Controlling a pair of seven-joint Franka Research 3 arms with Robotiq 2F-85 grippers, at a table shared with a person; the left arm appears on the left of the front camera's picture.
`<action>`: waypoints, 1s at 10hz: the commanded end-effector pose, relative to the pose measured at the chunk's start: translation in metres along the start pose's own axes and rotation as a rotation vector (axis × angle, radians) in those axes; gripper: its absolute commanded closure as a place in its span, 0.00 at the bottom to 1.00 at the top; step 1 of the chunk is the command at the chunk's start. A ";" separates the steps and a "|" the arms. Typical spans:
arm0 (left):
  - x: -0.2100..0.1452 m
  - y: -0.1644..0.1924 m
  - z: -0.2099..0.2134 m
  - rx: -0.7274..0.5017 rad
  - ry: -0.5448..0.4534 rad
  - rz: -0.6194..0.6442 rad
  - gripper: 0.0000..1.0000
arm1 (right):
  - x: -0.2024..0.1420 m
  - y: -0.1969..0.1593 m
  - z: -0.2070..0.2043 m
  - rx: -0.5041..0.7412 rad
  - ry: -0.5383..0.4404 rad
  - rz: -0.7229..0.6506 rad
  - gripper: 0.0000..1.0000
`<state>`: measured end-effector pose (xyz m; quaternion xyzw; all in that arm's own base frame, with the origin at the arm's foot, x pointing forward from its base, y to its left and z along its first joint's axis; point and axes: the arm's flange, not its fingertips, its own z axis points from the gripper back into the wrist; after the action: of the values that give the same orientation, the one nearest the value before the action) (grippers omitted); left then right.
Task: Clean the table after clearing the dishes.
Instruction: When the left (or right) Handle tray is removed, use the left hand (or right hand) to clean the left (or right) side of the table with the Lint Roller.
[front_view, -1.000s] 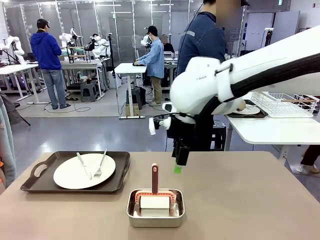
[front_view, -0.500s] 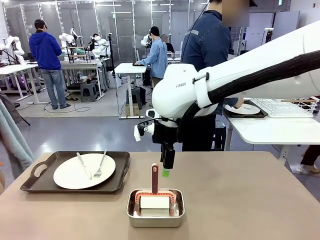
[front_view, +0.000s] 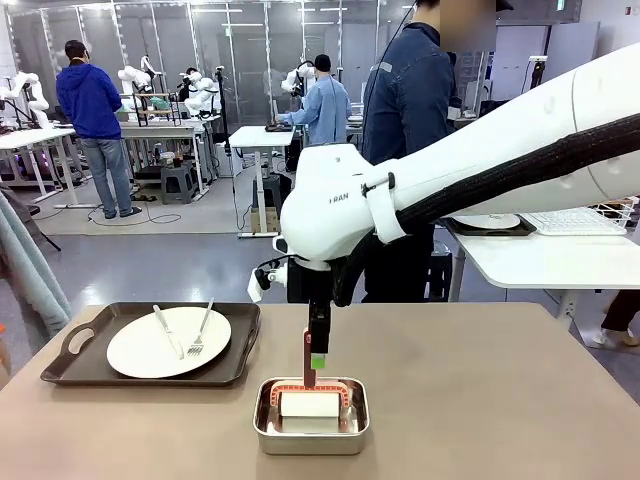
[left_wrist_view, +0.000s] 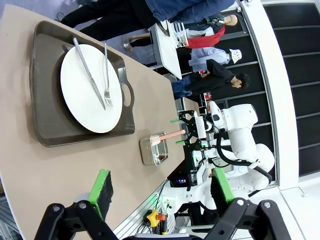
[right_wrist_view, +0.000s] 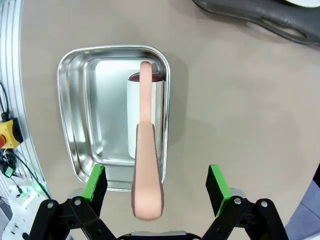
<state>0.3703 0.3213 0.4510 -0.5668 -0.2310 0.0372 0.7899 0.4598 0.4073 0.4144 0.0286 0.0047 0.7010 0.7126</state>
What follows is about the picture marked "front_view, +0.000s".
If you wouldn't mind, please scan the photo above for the person's leg with white shoe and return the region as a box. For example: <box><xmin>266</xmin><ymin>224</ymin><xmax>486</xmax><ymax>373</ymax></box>
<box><xmin>592</xmin><ymin>288</ymin><xmax>640</xmax><ymax>350</ymax></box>

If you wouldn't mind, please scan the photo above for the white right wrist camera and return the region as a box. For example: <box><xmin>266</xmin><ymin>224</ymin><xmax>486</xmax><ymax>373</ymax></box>
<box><xmin>246</xmin><ymin>257</ymin><xmax>289</xmax><ymax>304</ymax></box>

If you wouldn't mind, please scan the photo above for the black plastic stool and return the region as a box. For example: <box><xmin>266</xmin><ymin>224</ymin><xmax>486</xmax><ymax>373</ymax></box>
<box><xmin>427</xmin><ymin>244</ymin><xmax>454</xmax><ymax>303</ymax></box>

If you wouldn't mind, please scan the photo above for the white round plate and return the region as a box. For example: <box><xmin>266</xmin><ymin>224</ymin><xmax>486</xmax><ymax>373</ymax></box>
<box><xmin>106</xmin><ymin>306</ymin><xmax>233</xmax><ymax>380</ymax></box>

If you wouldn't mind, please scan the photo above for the white plate on black tray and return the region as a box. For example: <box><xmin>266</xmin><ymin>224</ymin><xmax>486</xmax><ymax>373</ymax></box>
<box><xmin>452</xmin><ymin>213</ymin><xmax>522</xmax><ymax>231</ymax></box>

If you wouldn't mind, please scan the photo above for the brown cardboard box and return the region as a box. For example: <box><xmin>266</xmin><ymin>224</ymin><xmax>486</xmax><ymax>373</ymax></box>
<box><xmin>249</xmin><ymin>206</ymin><xmax>280</xmax><ymax>235</ymax></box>

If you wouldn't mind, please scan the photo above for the person in light blue shirt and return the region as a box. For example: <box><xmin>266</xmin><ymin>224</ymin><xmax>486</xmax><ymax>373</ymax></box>
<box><xmin>276</xmin><ymin>53</ymin><xmax>353</xmax><ymax>151</ymax></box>

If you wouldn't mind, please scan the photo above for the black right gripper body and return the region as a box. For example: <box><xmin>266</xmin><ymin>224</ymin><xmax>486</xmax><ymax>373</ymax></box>
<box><xmin>287</xmin><ymin>255</ymin><xmax>335</xmax><ymax>307</ymax></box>

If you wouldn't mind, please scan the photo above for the black tray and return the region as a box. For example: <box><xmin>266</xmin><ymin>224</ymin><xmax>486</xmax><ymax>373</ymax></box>
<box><xmin>444</xmin><ymin>213</ymin><xmax>539</xmax><ymax>238</ymax></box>

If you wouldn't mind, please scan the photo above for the rectangular metal tin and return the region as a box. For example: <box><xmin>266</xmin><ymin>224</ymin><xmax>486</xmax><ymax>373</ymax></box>
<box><xmin>252</xmin><ymin>377</ymin><xmax>371</xmax><ymax>456</ymax></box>

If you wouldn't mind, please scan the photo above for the person in navy jacket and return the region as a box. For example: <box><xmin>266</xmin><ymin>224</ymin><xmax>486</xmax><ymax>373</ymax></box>
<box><xmin>360</xmin><ymin>0</ymin><xmax>516</xmax><ymax>304</ymax></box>

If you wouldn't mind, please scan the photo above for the white strap on arm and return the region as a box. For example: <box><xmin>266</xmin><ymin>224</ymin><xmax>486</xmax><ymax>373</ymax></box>
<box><xmin>363</xmin><ymin>172</ymin><xmax>407</xmax><ymax>245</ymax></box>

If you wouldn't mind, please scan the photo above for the white keyboard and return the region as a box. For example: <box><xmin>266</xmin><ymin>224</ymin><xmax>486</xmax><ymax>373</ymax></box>
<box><xmin>519</xmin><ymin>207</ymin><xmax>629</xmax><ymax>237</ymax></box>

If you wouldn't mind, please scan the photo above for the dark brown serving tray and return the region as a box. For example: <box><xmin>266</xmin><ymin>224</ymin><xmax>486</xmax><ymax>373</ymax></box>
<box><xmin>39</xmin><ymin>301</ymin><xmax>262</xmax><ymax>389</ymax></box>

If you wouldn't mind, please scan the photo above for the person in blue hoodie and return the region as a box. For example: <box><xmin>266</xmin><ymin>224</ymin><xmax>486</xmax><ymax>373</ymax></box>
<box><xmin>55</xmin><ymin>39</ymin><xmax>144</xmax><ymax>220</ymax></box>

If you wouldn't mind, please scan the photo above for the black braided cable sleeve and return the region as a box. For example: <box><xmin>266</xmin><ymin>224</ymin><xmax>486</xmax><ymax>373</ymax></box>
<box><xmin>331</xmin><ymin>112</ymin><xmax>640</xmax><ymax>309</ymax></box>

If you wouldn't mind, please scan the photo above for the silver fork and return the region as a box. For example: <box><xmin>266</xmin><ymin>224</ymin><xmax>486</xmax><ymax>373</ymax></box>
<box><xmin>186</xmin><ymin>297</ymin><xmax>215</xmax><ymax>358</ymax></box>

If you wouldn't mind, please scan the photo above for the grey plastic stool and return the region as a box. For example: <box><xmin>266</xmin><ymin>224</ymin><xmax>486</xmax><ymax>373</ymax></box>
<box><xmin>160</xmin><ymin>159</ymin><xmax>197</xmax><ymax>205</ymax></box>

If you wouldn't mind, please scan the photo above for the white wire basket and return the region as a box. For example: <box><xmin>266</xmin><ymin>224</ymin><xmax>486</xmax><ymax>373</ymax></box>
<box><xmin>594</xmin><ymin>195</ymin><xmax>640</xmax><ymax>229</ymax></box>

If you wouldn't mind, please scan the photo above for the white table with rounded corner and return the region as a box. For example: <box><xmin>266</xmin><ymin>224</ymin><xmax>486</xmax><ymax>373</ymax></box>
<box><xmin>452</xmin><ymin>214</ymin><xmax>640</xmax><ymax>331</ymax></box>

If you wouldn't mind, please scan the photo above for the white background desk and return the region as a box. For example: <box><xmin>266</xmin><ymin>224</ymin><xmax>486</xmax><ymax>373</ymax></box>
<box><xmin>228</xmin><ymin>124</ymin><xmax>307</xmax><ymax>239</ymax></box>
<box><xmin>0</xmin><ymin>127</ymin><xmax>77</xmax><ymax>209</ymax></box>
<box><xmin>119</xmin><ymin>122</ymin><xmax>212</xmax><ymax>197</ymax></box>

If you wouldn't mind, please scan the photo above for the silver table knife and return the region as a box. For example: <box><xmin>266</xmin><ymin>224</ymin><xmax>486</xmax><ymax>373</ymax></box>
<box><xmin>152</xmin><ymin>304</ymin><xmax>185</xmax><ymax>361</ymax></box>

